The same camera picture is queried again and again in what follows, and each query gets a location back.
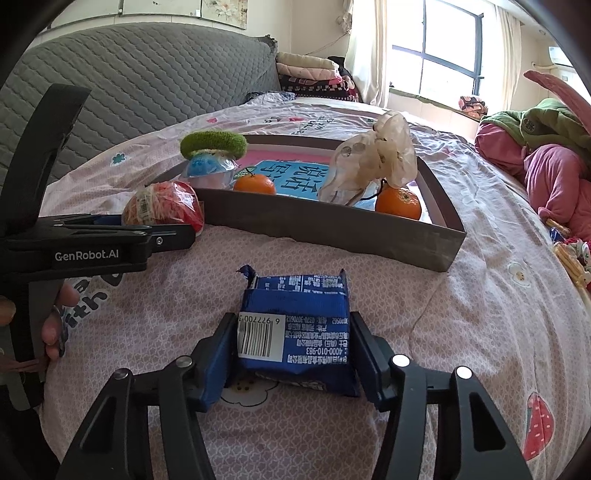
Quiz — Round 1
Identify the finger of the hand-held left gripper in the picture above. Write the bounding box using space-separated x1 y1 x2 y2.
39 213 153 232
60 224 197 259

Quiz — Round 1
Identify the white air conditioner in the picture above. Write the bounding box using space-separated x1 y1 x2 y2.
547 45 578 68

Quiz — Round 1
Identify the biscuit packet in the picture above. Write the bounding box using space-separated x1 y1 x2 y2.
553 242 591 289

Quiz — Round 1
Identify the grey cardboard box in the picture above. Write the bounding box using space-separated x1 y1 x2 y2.
157 134 467 273

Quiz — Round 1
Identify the floral wall painting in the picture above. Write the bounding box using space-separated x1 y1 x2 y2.
99 0 250 19

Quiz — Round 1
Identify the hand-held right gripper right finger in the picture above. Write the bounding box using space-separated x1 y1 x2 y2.
350 311 529 480

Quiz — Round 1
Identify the magenta fleece blanket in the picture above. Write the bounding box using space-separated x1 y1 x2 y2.
475 122 591 241

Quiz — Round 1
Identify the pink quilted blanket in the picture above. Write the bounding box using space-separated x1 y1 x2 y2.
524 69 591 125

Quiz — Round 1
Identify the black framed window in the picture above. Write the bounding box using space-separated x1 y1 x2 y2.
390 0 502 100

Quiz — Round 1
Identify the pink printed bed sheet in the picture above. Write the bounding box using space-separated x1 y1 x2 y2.
39 95 591 480

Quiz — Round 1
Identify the pink and blue book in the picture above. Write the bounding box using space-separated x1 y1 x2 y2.
231 152 435 224

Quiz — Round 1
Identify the person's left hand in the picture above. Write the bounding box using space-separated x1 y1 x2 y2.
41 282 81 363

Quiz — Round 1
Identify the cream folded blanket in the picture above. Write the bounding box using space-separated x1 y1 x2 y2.
276 52 340 70

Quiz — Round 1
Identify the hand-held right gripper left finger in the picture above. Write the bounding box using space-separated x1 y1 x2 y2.
55 311 238 480

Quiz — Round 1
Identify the floral bag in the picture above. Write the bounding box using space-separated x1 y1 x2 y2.
458 95 488 118

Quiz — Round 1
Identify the floral scrunchie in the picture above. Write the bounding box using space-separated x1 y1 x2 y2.
566 237 591 273

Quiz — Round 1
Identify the pink folded blanket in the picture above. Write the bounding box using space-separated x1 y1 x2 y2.
277 65 343 82

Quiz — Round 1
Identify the green blanket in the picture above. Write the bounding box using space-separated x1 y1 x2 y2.
480 98 591 162

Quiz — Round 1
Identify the green fuzzy scrunchie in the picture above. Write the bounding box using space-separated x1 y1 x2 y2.
180 131 247 160

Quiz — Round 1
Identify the dark patterned folded blanket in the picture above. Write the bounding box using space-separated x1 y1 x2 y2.
279 76 361 102

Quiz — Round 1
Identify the red net ball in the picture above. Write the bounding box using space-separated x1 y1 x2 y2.
122 181 205 236

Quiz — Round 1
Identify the small orange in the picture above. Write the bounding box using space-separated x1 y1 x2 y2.
233 170 277 195

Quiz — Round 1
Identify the clear plastic jelly cup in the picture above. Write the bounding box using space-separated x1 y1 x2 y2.
182 152 241 190

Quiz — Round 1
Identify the blue patterned cloth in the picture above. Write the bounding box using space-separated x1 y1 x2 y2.
245 91 296 104

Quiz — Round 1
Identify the grey quilted headboard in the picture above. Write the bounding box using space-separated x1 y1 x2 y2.
0 23 282 204

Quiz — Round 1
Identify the large orange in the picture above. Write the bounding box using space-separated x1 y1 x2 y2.
375 186 423 220

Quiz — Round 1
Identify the blue snack packet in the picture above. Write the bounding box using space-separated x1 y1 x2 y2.
236 264 362 398

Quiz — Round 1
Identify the cream curtain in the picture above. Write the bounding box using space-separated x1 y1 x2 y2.
496 4 532 118
346 0 393 107

